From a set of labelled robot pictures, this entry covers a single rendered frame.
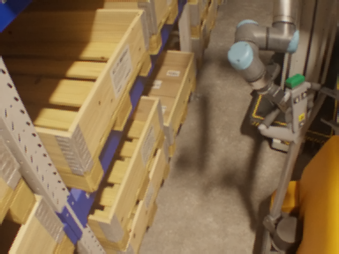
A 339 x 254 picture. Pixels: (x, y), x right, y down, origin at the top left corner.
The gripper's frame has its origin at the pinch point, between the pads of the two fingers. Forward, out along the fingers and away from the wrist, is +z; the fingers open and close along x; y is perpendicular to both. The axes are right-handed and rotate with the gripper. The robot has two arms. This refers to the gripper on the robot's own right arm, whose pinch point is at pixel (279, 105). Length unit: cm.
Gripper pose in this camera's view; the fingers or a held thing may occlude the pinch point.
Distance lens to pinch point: 146.1
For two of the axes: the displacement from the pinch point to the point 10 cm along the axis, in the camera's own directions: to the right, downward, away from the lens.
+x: 4.8, 4.0, -7.8
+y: -6.2, 7.8, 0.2
